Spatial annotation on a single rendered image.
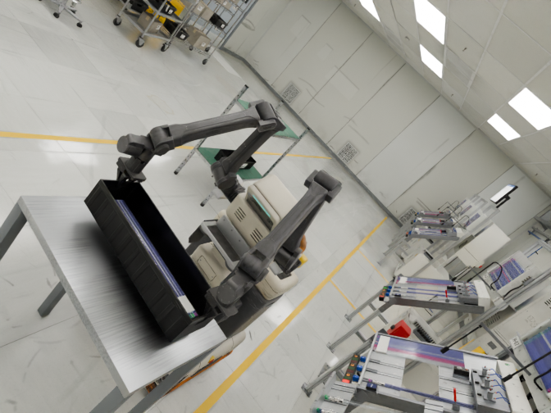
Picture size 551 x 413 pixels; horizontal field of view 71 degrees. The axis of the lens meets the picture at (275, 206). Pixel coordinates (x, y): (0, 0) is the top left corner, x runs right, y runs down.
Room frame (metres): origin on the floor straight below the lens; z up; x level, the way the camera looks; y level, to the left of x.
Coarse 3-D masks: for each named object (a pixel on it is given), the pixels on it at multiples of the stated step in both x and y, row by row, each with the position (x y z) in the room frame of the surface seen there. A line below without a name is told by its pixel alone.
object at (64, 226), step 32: (32, 224) 0.92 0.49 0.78; (64, 224) 1.00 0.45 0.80; (96, 224) 1.11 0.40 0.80; (0, 256) 0.97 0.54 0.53; (64, 256) 0.90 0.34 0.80; (96, 256) 1.00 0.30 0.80; (64, 288) 1.34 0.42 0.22; (96, 288) 0.90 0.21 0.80; (128, 288) 0.99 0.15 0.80; (96, 320) 0.82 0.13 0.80; (128, 320) 0.90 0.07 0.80; (128, 352) 0.82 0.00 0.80; (160, 352) 0.90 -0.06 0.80; (192, 352) 0.99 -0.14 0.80; (128, 384) 0.75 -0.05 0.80; (160, 384) 1.14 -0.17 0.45
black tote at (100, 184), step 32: (96, 192) 1.09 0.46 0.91; (128, 192) 1.23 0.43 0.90; (128, 224) 1.03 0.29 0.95; (160, 224) 1.19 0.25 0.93; (128, 256) 1.01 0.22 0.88; (160, 256) 1.16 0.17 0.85; (160, 288) 0.96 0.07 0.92; (192, 288) 1.11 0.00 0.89; (160, 320) 0.93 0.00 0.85; (192, 320) 0.92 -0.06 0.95
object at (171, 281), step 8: (120, 200) 1.18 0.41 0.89; (128, 208) 1.18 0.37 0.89; (128, 216) 1.15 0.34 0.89; (136, 224) 1.15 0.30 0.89; (136, 232) 1.12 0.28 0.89; (144, 240) 1.12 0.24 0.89; (152, 248) 1.11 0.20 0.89; (152, 256) 1.08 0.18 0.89; (160, 264) 1.08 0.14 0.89; (168, 272) 1.08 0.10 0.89; (168, 280) 1.05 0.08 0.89; (176, 288) 1.05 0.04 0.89; (184, 296) 1.06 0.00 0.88; (184, 304) 1.03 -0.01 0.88; (192, 312) 1.03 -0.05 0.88
